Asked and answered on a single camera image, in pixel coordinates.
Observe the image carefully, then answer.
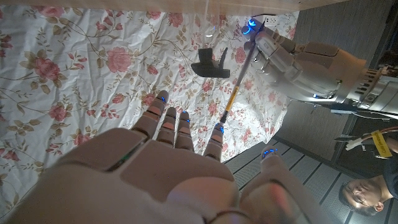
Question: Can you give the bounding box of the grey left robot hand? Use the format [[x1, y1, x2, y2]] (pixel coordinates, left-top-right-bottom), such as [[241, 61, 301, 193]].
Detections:
[[241, 17, 368, 105]]

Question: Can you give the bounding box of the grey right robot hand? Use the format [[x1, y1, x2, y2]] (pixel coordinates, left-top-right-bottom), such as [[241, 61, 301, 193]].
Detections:
[[0, 90, 333, 224]]

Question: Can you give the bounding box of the clear spray bottle black nozzle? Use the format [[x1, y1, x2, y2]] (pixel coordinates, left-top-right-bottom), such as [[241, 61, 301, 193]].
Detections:
[[190, 0, 231, 79]]

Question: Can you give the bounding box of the person in dark shirt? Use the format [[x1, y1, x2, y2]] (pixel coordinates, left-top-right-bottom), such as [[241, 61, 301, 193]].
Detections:
[[338, 155, 398, 218]]

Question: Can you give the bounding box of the floral backdrop cloth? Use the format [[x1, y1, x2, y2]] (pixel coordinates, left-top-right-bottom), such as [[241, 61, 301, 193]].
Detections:
[[0, 4, 301, 218]]

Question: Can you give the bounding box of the black mechanical pencil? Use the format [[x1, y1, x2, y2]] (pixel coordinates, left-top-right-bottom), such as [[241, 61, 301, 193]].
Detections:
[[220, 21, 265, 124]]

